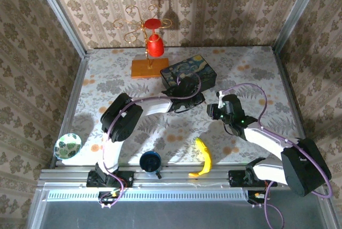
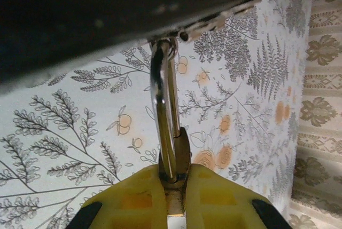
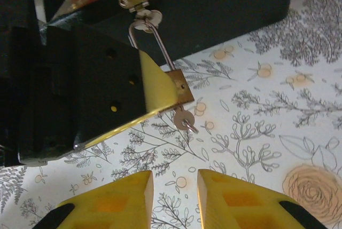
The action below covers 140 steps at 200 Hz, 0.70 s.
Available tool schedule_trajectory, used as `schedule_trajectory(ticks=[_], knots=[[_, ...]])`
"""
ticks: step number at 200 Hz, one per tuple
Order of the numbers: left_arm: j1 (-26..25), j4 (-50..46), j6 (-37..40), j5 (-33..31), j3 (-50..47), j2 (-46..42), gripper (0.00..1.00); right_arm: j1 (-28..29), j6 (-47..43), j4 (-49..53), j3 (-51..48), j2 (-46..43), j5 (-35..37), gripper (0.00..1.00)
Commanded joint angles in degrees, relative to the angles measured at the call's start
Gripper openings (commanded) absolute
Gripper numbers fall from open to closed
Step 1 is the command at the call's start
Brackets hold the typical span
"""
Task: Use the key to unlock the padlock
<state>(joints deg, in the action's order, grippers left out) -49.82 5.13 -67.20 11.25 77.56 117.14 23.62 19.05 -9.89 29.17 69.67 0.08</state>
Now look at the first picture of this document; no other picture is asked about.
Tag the starry night painted box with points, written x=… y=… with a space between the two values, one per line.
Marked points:
x=192 y=66

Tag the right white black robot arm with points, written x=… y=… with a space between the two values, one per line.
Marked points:
x=299 y=165

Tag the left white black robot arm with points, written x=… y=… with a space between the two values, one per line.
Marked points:
x=120 y=122

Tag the floral tablecloth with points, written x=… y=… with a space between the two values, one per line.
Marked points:
x=173 y=133

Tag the yellow banana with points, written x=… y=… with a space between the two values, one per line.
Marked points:
x=205 y=154

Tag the gold stand with red cups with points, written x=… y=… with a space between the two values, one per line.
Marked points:
x=149 y=70

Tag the red wine glass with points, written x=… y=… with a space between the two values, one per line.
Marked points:
x=155 y=48

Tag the dark blue cup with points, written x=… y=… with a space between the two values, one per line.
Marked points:
x=149 y=161

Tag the small black connector board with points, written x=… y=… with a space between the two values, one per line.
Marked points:
x=107 y=197
x=253 y=195

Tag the grey metal panel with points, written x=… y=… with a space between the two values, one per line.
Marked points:
x=187 y=215

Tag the green leaf patterned bowl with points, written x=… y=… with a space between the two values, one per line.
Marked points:
x=68 y=146

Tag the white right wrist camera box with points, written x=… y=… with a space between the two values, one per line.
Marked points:
x=220 y=98

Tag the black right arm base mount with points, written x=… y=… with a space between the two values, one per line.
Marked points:
x=236 y=178

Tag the aluminium frame rail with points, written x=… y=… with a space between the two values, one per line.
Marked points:
x=181 y=178

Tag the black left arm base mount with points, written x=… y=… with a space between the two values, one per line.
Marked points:
x=125 y=179

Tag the aluminium corner post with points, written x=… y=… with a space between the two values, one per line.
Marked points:
x=61 y=18
x=296 y=12

